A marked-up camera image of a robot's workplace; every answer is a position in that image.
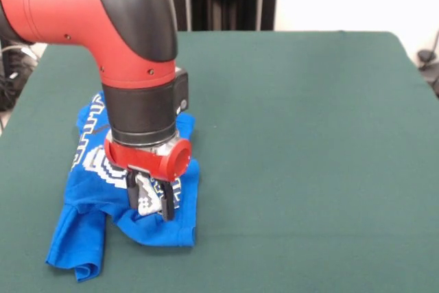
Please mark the blue printed shirt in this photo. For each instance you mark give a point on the blue printed shirt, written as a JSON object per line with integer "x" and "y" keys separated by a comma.
{"x": 85, "y": 221}

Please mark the dark green tablecloth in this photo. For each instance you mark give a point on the dark green tablecloth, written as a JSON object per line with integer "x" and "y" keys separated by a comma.
{"x": 308, "y": 152}

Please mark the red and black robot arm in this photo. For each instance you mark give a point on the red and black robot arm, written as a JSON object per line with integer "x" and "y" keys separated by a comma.
{"x": 103, "y": 25}

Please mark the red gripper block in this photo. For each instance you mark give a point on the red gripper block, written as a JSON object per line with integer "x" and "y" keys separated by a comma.
{"x": 151, "y": 161}

